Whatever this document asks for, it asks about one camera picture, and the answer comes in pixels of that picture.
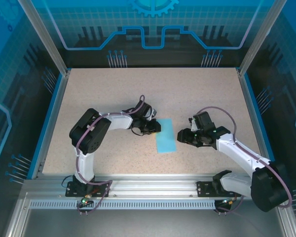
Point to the aluminium frame post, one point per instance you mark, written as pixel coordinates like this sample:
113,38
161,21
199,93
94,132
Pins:
260,37
45,37

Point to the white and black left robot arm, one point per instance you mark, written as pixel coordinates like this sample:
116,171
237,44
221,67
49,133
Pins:
118,122

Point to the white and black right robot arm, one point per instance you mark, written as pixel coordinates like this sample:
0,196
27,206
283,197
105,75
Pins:
239,150

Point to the grey metal shelf panel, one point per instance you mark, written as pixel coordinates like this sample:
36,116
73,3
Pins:
150,224

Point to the light blue paper sheet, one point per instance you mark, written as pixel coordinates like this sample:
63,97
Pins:
166,138

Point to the aluminium mounting rail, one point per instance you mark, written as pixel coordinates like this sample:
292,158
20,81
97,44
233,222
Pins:
153,185

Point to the aluminium side rail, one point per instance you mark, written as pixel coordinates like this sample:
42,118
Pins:
53,123
255,123

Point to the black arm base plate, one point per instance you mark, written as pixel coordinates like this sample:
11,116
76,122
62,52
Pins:
72,193
204,190

